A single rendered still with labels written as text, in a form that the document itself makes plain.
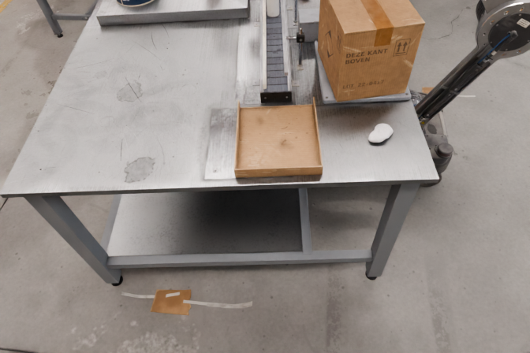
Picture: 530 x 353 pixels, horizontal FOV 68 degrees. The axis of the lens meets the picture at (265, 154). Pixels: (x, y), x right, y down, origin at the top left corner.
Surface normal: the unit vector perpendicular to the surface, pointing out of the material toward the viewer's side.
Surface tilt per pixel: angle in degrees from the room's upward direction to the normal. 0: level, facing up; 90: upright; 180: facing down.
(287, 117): 0
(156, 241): 0
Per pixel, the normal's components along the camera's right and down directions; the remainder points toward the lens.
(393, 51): 0.14, 0.76
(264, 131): -0.06, -0.63
